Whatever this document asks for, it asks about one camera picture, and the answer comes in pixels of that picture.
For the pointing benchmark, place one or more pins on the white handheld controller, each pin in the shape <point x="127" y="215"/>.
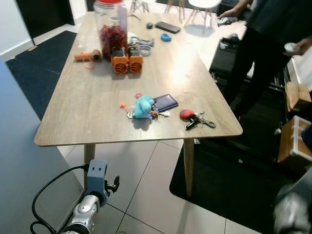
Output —
<point x="291" y="47"/>
<point x="226" y="21"/>

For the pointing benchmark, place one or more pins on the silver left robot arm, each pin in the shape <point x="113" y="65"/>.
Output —
<point x="85" y="210"/>

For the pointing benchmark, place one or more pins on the keys with red fob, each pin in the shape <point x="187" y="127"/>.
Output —
<point x="186" y="114"/>

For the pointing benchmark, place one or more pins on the person's left hand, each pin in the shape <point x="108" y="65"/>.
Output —
<point x="304" y="46"/>

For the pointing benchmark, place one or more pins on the person's right hand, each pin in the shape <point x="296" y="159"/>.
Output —
<point x="237" y="13"/>

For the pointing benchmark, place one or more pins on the small orange key tag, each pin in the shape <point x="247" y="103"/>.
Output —
<point x="124" y="104"/>

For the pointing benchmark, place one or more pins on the dark blue card wallet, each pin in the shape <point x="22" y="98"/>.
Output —
<point x="165" y="102"/>

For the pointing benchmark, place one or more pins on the light wooden table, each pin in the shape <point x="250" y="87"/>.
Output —
<point x="97" y="87"/>

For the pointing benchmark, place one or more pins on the black floor mat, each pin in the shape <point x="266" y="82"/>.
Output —
<point x="229" y="195"/>

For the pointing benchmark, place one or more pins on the orange and black device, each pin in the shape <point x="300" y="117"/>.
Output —
<point x="120" y="62"/>
<point x="135" y="62"/>

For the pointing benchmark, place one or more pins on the dark blue carpet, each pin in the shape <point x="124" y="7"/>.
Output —
<point x="39" y="68"/>

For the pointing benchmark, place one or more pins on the wooden crate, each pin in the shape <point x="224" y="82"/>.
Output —
<point x="290" y="141"/>

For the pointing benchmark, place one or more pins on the grey metal clamp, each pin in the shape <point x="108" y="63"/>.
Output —
<point x="145" y="44"/>

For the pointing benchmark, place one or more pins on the small wooden box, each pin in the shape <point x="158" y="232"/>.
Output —
<point x="297" y="95"/>

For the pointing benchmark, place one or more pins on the clear jar with red lid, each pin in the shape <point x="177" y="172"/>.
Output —
<point x="109" y="22"/>

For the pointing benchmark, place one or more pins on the small dark round object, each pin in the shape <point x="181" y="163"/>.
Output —
<point x="149" y="25"/>

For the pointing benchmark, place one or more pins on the black wheeled cart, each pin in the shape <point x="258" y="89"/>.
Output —
<point x="222" y="61"/>

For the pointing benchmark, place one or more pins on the black smartphone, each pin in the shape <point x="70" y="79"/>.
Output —
<point x="167" y="27"/>

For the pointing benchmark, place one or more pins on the black door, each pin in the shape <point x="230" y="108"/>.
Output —
<point x="44" y="17"/>

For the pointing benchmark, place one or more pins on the white chair with wooden legs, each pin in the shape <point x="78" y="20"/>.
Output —
<point x="140" y="5"/>
<point x="174" y="5"/>
<point x="204" y="4"/>

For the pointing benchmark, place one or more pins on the person in dark clothes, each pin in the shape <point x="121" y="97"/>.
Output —
<point x="263" y="58"/>

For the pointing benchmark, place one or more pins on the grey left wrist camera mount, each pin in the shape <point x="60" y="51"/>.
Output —
<point x="96" y="178"/>

